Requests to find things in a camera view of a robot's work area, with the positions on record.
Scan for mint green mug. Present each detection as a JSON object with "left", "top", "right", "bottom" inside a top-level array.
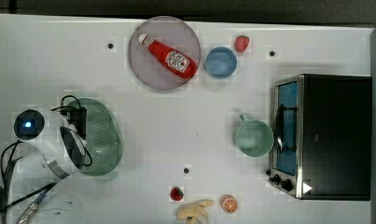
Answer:
[{"left": 234, "top": 114, "right": 274, "bottom": 157}]

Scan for toy orange half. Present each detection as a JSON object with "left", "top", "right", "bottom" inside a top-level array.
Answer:
[{"left": 220, "top": 194, "right": 239, "bottom": 214}]

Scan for red ketchup bottle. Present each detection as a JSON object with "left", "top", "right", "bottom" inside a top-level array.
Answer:
[{"left": 138, "top": 34, "right": 198, "bottom": 79}]

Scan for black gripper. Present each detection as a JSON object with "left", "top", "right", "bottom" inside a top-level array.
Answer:
[{"left": 61, "top": 107, "right": 87, "bottom": 140}]

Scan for blue plastic bowl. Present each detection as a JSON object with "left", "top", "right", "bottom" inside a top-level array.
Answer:
[{"left": 205, "top": 47, "right": 238, "bottom": 78}]

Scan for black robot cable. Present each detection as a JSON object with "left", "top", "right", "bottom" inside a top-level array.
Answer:
[{"left": 0, "top": 94, "right": 93, "bottom": 224}]

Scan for large red toy strawberry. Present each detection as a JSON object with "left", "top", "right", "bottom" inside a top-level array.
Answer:
[{"left": 234, "top": 35, "right": 250, "bottom": 52}]

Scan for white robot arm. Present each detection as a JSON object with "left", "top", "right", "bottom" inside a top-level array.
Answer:
[{"left": 13, "top": 109, "right": 86, "bottom": 179}]

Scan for black toaster oven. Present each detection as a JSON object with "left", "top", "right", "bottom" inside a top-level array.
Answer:
[{"left": 267, "top": 74, "right": 372, "bottom": 201}]

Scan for mint green plastic strainer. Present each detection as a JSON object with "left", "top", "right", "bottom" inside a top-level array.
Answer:
[{"left": 66, "top": 98, "right": 123, "bottom": 183}]

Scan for small red toy strawberry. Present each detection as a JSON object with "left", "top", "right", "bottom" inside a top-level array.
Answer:
[{"left": 170, "top": 188, "right": 184, "bottom": 202}]

